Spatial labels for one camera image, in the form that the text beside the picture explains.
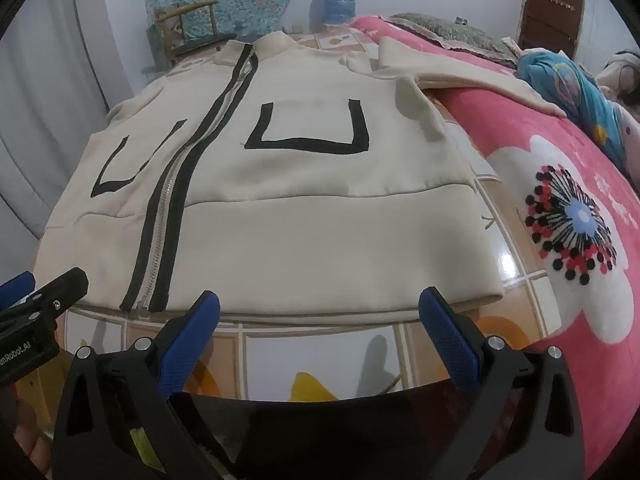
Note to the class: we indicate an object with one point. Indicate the grey-green patterned blanket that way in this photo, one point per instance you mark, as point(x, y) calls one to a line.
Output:
point(450, 30)

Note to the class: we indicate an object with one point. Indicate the brown wooden door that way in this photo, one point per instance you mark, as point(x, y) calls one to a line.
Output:
point(550, 10)

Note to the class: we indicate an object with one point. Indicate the person's left hand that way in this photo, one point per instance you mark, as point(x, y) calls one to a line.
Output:
point(30, 430)

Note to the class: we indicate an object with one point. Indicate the blue cartoon printed cloth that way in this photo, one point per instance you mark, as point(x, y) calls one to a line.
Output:
point(565, 80)

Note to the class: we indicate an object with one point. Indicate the blue water bottle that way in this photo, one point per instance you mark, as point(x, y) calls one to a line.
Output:
point(339, 2)

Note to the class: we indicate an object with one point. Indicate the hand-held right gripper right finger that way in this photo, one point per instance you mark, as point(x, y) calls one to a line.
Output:
point(450, 340)

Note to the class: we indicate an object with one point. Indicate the beige zip jacket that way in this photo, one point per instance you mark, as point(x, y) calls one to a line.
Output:
point(300, 210)

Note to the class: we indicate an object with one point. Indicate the wooden chair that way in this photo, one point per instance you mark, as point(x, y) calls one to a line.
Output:
point(200, 42)

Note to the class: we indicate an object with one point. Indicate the pink floral blanket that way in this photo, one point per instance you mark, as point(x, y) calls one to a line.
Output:
point(510, 125)

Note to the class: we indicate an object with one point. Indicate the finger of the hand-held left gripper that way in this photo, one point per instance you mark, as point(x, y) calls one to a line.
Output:
point(65, 290)
point(17, 290)

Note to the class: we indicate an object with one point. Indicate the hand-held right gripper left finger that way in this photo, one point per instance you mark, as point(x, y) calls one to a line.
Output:
point(200, 330)

